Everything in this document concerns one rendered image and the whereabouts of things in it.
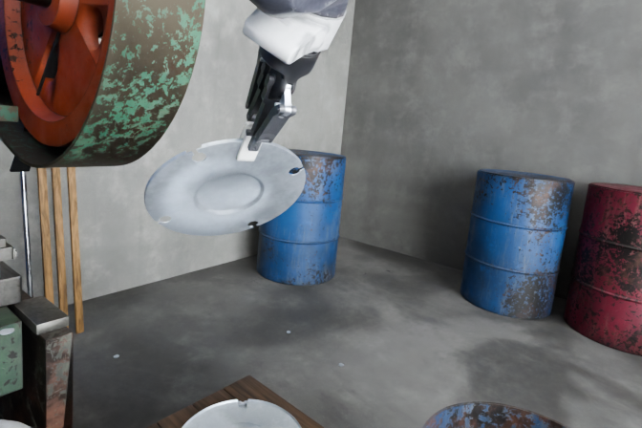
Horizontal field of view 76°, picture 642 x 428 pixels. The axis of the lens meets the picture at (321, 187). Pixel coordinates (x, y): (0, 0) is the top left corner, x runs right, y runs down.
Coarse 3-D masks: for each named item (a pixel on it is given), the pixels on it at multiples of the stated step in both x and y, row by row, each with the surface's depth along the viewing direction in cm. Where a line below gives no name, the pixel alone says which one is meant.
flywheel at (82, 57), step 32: (0, 0) 115; (64, 0) 93; (96, 0) 89; (0, 32) 117; (32, 32) 112; (64, 32) 100; (96, 32) 96; (32, 64) 113; (64, 64) 101; (96, 64) 84; (32, 96) 111; (64, 96) 102; (32, 128) 107; (64, 128) 95
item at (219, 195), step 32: (192, 160) 65; (224, 160) 67; (256, 160) 70; (288, 160) 72; (160, 192) 69; (192, 192) 72; (224, 192) 75; (256, 192) 78; (288, 192) 81; (160, 224) 77; (192, 224) 80; (224, 224) 83
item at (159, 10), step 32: (128, 0) 72; (160, 0) 76; (192, 0) 81; (128, 32) 74; (160, 32) 78; (192, 32) 83; (128, 64) 77; (160, 64) 82; (192, 64) 87; (0, 96) 137; (96, 96) 77; (128, 96) 81; (160, 96) 86; (0, 128) 115; (96, 128) 83; (128, 128) 88; (160, 128) 93; (32, 160) 102; (64, 160) 90; (96, 160) 96; (128, 160) 102
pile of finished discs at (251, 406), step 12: (216, 408) 103; (228, 408) 103; (240, 408) 103; (252, 408) 104; (264, 408) 104; (276, 408) 105; (192, 420) 98; (204, 420) 98; (216, 420) 99; (228, 420) 99; (240, 420) 99; (252, 420) 100; (264, 420) 100; (276, 420) 100; (288, 420) 101
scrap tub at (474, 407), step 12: (444, 408) 92; (456, 408) 94; (468, 408) 95; (480, 408) 95; (492, 408) 96; (504, 408) 95; (516, 408) 95; (432, 420) 89; (444, 420) 92; (456, 420) 94; (468, 420) 95; (480, 420) 96; (492, 420) 96; (504, 420) 96; (516, 420) 95; (528, 420) 94; (540, 420) 93; (552, 420) 91
